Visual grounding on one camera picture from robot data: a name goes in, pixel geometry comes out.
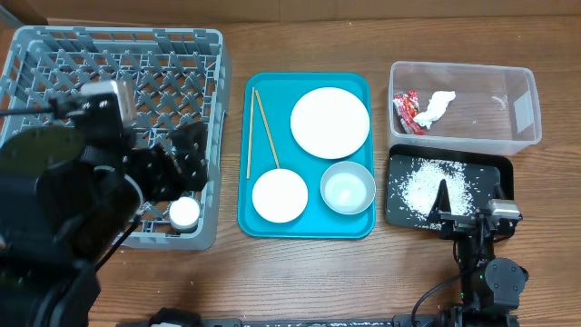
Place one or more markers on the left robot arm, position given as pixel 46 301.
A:
pixel 69 197

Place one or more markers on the grey bowl with rice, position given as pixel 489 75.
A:
pixel 348 188

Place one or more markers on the spilled rice pile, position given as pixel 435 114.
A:
pixel 415 182

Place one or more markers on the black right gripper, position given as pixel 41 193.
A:
pixel 456 223

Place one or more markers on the clear plastic waste bin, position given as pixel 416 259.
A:
pixel 496 109

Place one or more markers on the black waste tray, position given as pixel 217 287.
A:
pixel 485 171

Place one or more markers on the white cup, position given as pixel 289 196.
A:
pixel 184 214

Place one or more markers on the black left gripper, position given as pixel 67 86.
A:
pixel 164 182

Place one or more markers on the grey dishwasher rack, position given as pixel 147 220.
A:
pixel 179 76

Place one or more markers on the large white plate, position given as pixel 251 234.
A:
pixel 330 123

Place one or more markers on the white napkin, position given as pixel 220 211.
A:
pixel 437 106

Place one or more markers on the small white bowl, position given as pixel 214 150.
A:
pixel 280 196

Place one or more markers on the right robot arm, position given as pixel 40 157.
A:
pixel 490 286

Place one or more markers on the red snack wrapper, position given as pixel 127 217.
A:
pixel 407 108

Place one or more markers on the wooden chopstick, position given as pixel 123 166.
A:
pixel 267 129
pixel 248 174

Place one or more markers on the teal serving tray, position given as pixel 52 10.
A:
pixel 266 142

